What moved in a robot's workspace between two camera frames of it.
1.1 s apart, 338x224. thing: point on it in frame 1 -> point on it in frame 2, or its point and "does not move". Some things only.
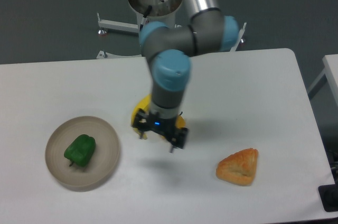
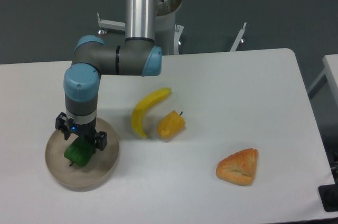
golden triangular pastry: (239, 167) does not move
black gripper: (143, 122) -> (87, 131)
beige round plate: (104, 159) does not move
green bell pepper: (81, 150) does not move
